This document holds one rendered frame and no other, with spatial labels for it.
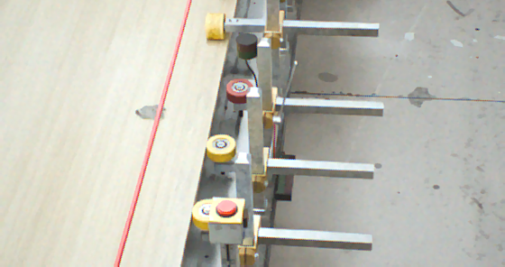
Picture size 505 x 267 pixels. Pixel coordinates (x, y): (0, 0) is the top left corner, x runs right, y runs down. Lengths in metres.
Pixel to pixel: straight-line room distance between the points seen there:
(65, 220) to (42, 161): 0.24
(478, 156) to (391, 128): 0.36
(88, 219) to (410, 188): 1.67
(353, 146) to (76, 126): 1.53
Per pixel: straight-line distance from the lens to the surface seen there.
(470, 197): 3.93
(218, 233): 2.13
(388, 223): 3.80
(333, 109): 2.94
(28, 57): 3.16
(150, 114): 2.86
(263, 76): 2.83
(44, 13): 3.34
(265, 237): 2.60
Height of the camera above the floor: 2.73
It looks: 41 degrees down
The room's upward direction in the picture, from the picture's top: 2 degrees counter-clockwise
